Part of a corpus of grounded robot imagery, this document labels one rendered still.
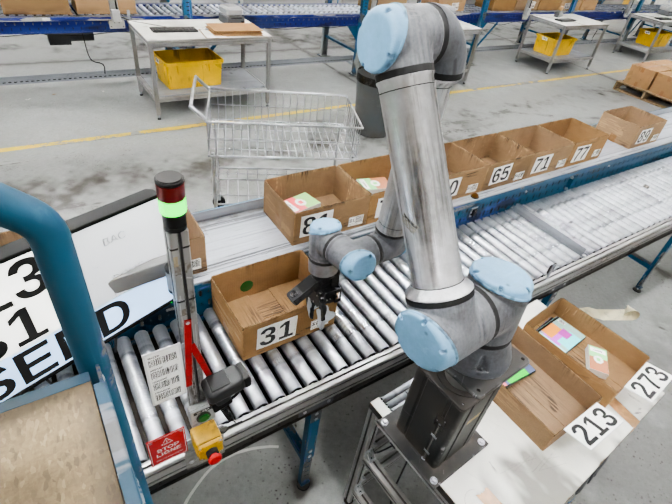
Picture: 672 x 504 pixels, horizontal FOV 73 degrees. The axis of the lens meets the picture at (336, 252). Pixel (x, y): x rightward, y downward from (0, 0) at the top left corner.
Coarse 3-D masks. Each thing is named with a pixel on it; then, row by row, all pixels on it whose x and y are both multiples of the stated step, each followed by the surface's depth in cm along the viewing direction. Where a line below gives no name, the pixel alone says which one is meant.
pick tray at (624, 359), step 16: (560, 304) 197; (544, 320) 196; (576, 320) 193; (592, 320) 188; (592, 336) 190; (608, 336) 184; (560, 352) 172; (576, 352) 183; (608, 352) 186; (624, 352) 181; (640, 352) 176; (576, 368) 168; (608, 368) 179; (624, 368) 180; (640, 368) 169; (592, 384) 165; (608, 384) 161; (624, 384) 173; (608, 400) 162
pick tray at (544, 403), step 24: (528, 336) 176; (552, 360) 169; (528, 384) 168; (552, 384) 169; (576, 384) 164; (504, 408) 158; (528, 408) 160; (552, 408) 161; (576, 408) 162; (528, 432) 151; (552, 432) 143
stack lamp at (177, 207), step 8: (160, 192) 81; (168, 192) 81; (176, 192) 81; (184, 192) 84; (160, 200) 82; (168, 200) 82; (176, 200) 82; (184, 200) 84; (160, 208) 84; (168, 208) 83; (176, 208) 83; (184, 208) 85; (168, 216) 84; (176, 216) 84
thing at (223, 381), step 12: (216, 372) 118; (228, 372) 118; (240, 372) 119; (204, 384) 116; (216, 384) 115; (228, 384) 116; (240, 384) 117; (216, 396) 115; (228, 396) 117; (216, 408) 120
